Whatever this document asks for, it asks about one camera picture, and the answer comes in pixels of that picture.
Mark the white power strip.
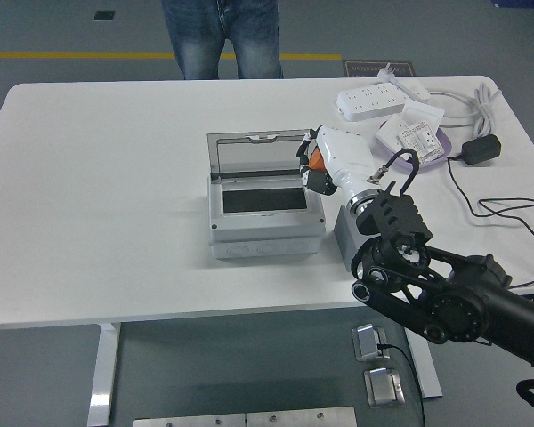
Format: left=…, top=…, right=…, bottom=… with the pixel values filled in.
left=336, top=82, right=409, bottom=122

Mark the white socket with label sticker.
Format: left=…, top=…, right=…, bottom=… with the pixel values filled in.
left=398, top=119, right=444, bottom=165

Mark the grey plastic junction box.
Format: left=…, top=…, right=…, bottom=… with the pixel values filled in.
left=206, top=171, right=327, bottom=262

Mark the white bundled power cable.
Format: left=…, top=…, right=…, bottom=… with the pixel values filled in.
left=426, top=82, right=503, bottom=139

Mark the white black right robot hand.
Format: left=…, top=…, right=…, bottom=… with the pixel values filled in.
left=296, top=125, right=377, bottom=204

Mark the tall metal base plate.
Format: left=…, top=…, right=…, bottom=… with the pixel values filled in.
left=246, top=406, right=357, bottom=427

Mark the white square switch panel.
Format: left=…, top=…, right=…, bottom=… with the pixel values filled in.
left=401, top=100, right=446, bottom=133

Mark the white power plug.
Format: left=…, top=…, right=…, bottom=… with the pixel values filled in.
left=376, top=65, right=402, bottom=86

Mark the smoky transparent box lid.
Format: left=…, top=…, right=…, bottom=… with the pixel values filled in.
left=206, top=129, right=313, bottom=181

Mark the white rectangular adapter box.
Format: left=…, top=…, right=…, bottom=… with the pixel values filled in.
left=399, top=79, right=433, bottom=103

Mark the orange cylindrical battery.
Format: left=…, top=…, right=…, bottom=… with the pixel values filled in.
left=308, top=146, right=328, bottom=173

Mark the long metal base plate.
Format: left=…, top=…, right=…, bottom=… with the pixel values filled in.
left=133, top=413, right=247, bottom=427

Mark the brown floor sign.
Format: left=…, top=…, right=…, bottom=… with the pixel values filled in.
left=342, top=60, right=415, bottom=79

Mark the white plain socket panel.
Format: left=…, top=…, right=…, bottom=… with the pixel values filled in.
left=375, top=113, right=409, bottom=152

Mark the purple plastic tray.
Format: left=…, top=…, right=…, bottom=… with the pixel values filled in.
left=380, top=118, right=454, bottom=174

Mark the thin black cord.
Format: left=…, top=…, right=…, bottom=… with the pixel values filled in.
left=446, top=153, right=534, bottom=290

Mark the black floor cable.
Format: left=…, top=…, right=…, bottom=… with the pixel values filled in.
left=376, top=342, right=427, bottom=427

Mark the white table leg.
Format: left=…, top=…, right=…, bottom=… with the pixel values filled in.
left=87, top=322, right=122, bottom=427
left=404, top=331, right=444, bottom=399

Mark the grey block battery holder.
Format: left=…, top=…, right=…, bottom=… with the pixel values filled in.
left=333, top=204, right=361, bottom=273

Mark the black power adapter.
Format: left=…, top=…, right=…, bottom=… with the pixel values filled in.
left=461, top=133, right=503, bottom=166

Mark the person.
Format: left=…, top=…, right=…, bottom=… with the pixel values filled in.
left=161, top=0, right=285, bottom=81

